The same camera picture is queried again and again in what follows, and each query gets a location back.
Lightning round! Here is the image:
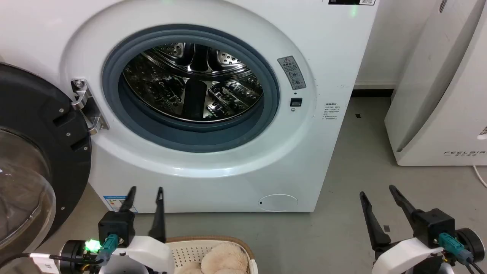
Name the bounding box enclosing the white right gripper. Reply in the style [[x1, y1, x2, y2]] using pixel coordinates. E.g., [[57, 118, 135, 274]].
[[359, 185, 446, 274]]

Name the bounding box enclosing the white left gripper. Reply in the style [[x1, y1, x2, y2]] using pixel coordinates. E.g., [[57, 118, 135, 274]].
[[100, 186, 176, 274]]

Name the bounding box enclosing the cream fluffy plush toy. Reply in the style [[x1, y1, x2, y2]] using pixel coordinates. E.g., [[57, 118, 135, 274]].
[[177, 243, 251, 274]]

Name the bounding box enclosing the metal washing machine door hinge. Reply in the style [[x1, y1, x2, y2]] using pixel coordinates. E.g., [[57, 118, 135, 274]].
[[71, 79, 110, 136]]

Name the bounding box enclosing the stainless steel washing machine drum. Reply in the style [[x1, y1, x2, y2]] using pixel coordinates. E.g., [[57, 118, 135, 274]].
[[123, 42, 264, 123]]

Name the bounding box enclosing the washing machine door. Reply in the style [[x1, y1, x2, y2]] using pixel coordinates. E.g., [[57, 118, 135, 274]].
[[0, 63, 92, 263]]

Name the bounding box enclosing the blue energy label sticker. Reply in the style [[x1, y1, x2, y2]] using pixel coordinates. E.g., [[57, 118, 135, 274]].
[[103, 195, 138, 214]]

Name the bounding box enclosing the beige plastic laundry basket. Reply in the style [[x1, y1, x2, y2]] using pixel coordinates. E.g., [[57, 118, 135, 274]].
[[165, 236, 259, 274]]

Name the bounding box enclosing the round drain filter cover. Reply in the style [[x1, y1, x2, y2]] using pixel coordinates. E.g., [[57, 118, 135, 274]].
[[258, 194, 299, 212]]

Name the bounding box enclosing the small printed text label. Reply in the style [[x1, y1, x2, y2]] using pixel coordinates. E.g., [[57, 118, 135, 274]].
[[323, 102, 340, 121]]

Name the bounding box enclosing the grey rubber door gasket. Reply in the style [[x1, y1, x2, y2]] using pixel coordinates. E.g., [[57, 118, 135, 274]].
[[101, 24, 280, 153]]

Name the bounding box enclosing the white air purifier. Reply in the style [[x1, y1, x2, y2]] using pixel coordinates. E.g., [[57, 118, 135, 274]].
[[384, 0, 487, 167]]

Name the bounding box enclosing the white front-load washing machine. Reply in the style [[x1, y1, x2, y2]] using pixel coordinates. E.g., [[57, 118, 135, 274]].
[[0, 0, 381, 214]]

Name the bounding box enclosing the grey warning sticker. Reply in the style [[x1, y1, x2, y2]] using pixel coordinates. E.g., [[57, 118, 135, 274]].
[[277, 56, 307, 91]]

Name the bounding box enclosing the teal plug camera cable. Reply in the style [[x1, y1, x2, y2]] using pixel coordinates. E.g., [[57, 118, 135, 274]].
[[95, 234, 120, 264], [438, 233, 487, 274]]

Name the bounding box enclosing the white power cable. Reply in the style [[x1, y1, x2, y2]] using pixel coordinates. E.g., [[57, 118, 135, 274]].
[[473, 165, 487, 189]]

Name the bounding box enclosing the black cable with white tag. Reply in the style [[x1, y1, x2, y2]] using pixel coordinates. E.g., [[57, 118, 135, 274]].
[[0, 252, 103, 268]]

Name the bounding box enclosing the black wall baseboard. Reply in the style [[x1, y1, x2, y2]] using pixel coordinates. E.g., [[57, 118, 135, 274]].
[[352, 89, 395, 99]]

